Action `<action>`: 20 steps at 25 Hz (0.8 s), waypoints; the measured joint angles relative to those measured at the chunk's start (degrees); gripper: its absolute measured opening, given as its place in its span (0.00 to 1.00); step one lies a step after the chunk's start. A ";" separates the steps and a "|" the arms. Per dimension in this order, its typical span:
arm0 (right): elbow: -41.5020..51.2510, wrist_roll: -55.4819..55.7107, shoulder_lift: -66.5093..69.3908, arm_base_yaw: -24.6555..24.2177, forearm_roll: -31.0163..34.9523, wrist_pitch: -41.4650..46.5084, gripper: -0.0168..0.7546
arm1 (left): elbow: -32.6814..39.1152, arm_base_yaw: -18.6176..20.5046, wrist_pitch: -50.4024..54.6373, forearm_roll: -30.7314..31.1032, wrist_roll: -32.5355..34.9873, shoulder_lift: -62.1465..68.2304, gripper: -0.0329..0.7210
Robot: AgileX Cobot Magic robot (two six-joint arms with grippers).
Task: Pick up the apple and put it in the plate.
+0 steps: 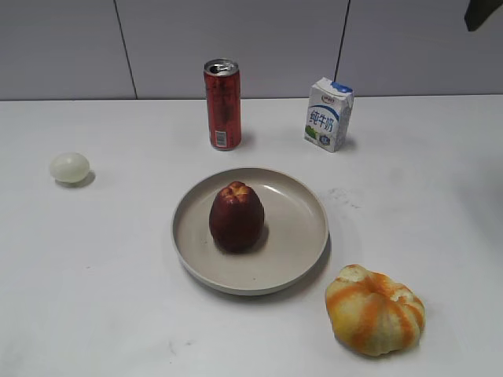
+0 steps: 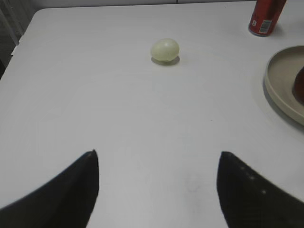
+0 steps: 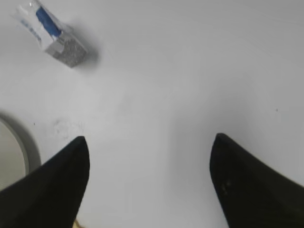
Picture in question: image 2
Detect red soda can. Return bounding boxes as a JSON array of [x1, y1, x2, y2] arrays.
[[248, 0, 286, 37]]

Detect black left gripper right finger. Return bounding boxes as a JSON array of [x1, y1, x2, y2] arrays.
[[217, 152, 304, 228]]

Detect pale green round fruit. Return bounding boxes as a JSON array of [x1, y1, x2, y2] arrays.
[[150, 38, 180, 62]]

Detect beige ceramic plate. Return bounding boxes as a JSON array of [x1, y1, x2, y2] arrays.
[[264, 46, 304, 125]]

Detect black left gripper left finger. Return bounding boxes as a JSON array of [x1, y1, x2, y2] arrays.
[[0, 150, 99, 228]]

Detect dark red apple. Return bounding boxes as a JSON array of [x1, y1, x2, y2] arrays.
[[293, 68, 304, 104]]

